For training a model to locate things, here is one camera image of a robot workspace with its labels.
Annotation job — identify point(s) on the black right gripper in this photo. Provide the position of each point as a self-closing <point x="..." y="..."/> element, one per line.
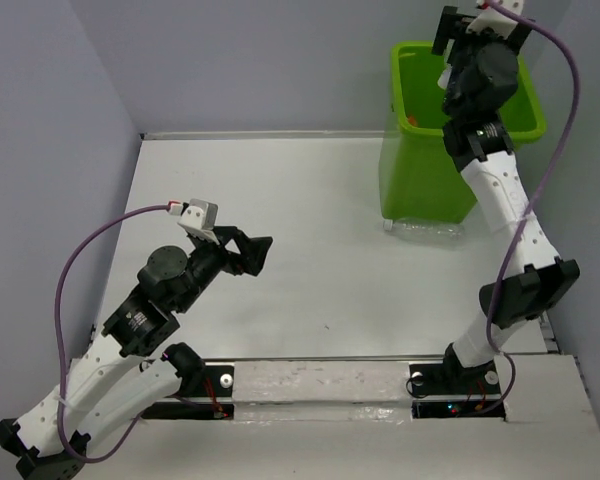
<point x="454" y="26"/>

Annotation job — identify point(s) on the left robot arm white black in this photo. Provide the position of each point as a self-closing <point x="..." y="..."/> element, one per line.
<point x="127" y="369"/>

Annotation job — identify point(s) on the green plastic bin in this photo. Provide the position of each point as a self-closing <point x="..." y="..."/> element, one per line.
<point x="420" y="165"/>

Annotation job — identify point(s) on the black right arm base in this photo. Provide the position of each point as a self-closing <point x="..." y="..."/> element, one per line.
<point x="445" y="389"/>

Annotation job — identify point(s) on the large clear crushed bottle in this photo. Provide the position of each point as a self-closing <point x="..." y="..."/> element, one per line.
<point x="444" y="78"/>

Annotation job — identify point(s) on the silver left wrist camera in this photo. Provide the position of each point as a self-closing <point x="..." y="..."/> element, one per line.
<point x="198" y="219"/>

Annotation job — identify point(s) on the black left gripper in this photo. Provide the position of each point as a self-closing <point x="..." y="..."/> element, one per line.
<point x="254" y="249"/>

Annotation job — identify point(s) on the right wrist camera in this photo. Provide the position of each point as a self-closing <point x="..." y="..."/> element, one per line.
<point x="488" y="18"/>

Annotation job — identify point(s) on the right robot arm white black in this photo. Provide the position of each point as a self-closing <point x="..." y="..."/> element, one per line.
<point x="533" y="276"/>

